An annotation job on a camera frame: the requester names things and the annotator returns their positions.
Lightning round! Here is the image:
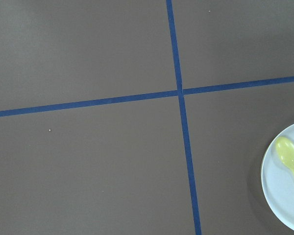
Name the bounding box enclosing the white round plate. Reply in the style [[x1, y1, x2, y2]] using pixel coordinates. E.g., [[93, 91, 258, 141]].
[[261, 124, 294, 230]]

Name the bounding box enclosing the yellow plastic spoon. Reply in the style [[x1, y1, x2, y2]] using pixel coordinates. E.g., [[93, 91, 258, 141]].
[[275, 136, 294, 177]]

